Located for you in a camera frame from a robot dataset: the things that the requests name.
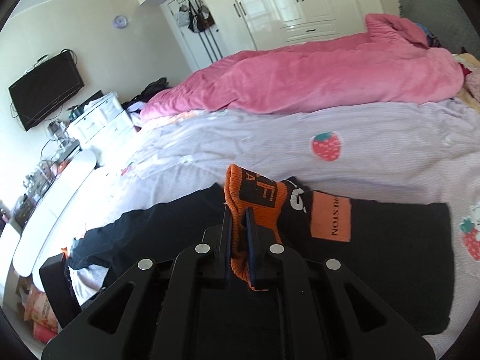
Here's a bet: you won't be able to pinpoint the black sweatshirt with orange cuffs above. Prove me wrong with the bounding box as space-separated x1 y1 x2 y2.
63 165 455 335

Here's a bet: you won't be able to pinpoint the dark clothes pile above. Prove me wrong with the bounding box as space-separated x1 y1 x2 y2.
122 77 170 113

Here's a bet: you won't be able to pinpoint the lilac strawberry bed sheet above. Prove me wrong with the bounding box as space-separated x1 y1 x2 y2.
73 99 479 356

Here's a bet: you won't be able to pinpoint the white drawer cabinet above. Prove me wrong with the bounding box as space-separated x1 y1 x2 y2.
67 92 136 151

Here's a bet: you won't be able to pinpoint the pink duvet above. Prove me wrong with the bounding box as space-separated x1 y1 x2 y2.
140 14 465 124

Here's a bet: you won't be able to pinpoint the white door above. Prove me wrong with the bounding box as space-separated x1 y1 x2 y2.
160 0 230 72

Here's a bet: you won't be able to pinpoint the bags hanging on door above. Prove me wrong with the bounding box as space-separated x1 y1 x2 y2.
175 0 215 33

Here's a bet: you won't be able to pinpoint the grey headboard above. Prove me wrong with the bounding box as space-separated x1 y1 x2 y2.
398 0 479 59

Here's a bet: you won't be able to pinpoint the black wall television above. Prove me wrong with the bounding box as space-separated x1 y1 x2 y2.
8 49 85 131

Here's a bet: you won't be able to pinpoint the round wall clock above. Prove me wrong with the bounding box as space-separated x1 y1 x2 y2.
112 16 128 29

